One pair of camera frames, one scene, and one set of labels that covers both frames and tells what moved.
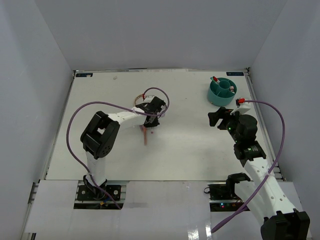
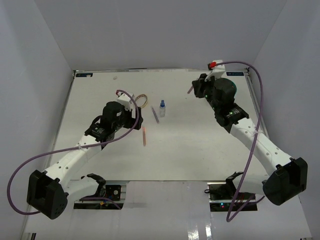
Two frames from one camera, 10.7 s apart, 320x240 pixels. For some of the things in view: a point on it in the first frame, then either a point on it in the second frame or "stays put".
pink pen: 142,128 -> 191,89
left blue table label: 84,74 stays put
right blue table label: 235,73 stays put
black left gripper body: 154,123 -> 126,120
